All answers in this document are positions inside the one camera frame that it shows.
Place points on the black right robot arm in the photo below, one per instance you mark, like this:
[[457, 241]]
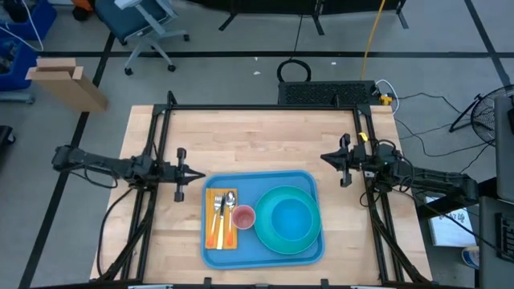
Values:
[[433, 180]]

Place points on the black floor fan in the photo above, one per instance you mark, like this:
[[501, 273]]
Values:
[[488, 116]]

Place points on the white printed box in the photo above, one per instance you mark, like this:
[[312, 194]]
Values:
[[449, 225]]

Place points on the teal plate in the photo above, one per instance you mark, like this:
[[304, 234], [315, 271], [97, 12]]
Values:
[[263, 233]]

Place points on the pink cup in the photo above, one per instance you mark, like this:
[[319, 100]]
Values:
[[243, 217]]

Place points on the office chair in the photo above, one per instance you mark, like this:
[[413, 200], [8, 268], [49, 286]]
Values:
[[120, 20]]

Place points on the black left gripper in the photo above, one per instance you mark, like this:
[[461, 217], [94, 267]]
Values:
[[180, 174]]

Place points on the black perforated computer case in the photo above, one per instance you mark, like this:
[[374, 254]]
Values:
[[321, 93]]

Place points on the long cardboard box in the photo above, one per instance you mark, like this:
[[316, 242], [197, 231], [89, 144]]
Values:
[[68, 90]]

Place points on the black aluminium table frame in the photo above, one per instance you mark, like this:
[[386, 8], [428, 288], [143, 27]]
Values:
[[261, 107]]

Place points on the blue storage bin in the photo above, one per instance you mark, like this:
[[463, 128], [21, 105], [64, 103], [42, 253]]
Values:
[[44, 20], [24, 68]]

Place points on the yellow cloth napkin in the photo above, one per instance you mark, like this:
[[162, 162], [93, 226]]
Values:
[[208, 200]]

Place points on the yellow power plug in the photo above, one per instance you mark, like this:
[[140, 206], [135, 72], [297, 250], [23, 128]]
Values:
[[385, 99]]

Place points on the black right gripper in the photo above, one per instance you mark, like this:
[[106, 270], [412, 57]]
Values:
[[346, 160]]

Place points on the blue bowl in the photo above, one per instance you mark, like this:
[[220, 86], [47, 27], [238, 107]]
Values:
[[289, 218]]

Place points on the yellow label tag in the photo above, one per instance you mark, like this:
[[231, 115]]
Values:
[[363, 137]]

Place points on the blue white round object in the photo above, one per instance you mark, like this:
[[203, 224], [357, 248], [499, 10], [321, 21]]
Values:
[[471, 257]]

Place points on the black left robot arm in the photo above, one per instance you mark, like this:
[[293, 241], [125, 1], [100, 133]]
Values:
[[100, 164]]

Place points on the black keyboard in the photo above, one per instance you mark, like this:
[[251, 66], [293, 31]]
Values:
[[506, 237]]

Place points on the blue plastic tray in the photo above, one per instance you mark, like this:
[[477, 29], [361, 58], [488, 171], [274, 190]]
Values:
[[257, 184]]

